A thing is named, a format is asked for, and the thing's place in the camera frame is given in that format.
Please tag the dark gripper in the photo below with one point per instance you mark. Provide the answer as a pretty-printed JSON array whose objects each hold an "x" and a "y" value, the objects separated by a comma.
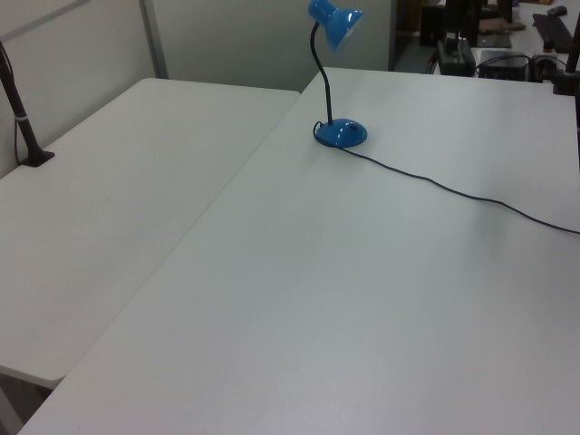
[{"x": 457, "y": 31}]

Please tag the blue gooseneck desk lamp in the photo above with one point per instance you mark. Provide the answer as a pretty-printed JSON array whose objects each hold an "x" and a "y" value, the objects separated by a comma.
[{"x": 337, "y": 131}]

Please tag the black box with green light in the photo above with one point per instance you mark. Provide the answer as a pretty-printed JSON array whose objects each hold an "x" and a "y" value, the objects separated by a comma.
[{"x": 457, "y": 63}]

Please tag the brown cloth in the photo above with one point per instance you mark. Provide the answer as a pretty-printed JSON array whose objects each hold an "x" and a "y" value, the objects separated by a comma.
[{"x": 500, "y": 26}]

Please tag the black electronics case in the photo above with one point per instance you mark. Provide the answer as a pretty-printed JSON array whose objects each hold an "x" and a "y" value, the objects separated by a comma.
[{"x": 503, "y": 65}]

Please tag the black keyboard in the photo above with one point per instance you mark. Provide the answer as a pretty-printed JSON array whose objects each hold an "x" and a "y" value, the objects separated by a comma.
[{"x": 553, "y": 29}]

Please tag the black computer mouse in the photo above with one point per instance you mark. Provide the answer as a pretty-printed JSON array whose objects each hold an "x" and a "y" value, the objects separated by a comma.
[{"x": 557, "y": 10}]

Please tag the black camera stand with clamp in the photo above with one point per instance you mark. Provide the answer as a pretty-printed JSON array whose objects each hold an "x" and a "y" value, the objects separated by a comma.
[{"x": 566, "y": 77}]

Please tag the black camera stand with base plate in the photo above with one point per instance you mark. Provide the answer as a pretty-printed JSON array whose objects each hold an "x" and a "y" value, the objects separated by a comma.
[{"x": 22, "y": 129}]

